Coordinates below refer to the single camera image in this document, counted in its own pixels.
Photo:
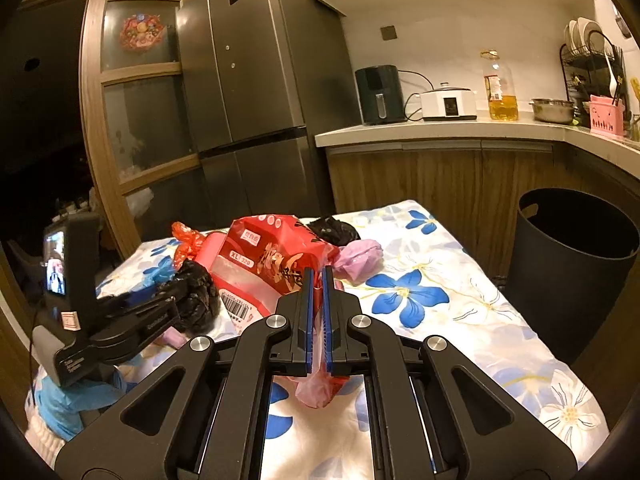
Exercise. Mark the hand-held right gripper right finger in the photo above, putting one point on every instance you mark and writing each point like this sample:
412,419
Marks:
328,310

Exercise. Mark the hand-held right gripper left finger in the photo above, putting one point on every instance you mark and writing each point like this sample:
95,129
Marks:
310,305

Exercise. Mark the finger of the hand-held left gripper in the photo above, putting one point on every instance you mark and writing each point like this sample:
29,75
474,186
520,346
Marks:
150,296
140,332

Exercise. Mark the black plastic bag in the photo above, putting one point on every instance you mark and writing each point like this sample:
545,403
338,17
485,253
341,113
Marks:
332,230
200,300

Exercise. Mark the red plastic diaper package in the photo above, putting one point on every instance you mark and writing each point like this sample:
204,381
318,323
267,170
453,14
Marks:
270,265

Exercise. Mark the lilac plastic bag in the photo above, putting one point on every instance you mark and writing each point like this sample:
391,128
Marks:
360,257

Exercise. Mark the pink plastic bag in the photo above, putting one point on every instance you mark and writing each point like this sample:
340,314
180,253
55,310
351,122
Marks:
320,391

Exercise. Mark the black trash bin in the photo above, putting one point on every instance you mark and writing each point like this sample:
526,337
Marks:
565,300

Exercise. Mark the red plastic bag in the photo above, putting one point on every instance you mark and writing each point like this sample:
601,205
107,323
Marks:
184,242

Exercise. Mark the person's blue clothing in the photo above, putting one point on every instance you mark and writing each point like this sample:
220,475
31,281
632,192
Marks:
75,400

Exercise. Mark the blue floral cloth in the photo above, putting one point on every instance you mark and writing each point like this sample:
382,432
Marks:
445,310

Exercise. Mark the wooden glass door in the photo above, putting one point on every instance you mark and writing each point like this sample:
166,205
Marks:
92,110

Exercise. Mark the black air fryer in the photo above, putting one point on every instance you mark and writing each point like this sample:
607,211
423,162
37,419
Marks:
380,95

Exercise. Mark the grey refrigerator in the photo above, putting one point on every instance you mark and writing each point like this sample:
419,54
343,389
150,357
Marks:
260,85

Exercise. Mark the white electric cooker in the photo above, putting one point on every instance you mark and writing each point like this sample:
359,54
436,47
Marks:
447,102

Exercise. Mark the red door decoration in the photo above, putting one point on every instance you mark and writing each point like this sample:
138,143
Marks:
142,31

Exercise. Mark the cooking oil bottle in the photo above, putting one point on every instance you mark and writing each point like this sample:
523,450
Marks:
500,105

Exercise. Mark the steel basin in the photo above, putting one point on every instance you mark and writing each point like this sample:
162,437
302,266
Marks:
552,110

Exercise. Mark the pink utensil holder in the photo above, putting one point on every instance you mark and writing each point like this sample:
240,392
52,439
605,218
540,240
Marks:
607,117

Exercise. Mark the black dish rack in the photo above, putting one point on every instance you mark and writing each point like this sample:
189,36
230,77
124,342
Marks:
575,75

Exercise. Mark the white ladle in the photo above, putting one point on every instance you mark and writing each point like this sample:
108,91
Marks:
611,77

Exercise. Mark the white plates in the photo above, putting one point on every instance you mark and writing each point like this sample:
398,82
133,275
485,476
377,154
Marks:
582,35

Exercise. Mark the hanging metal spatula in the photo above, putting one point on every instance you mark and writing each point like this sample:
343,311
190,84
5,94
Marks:
622,25

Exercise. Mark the dark wall socket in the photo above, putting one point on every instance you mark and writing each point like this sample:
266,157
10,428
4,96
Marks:
388,33

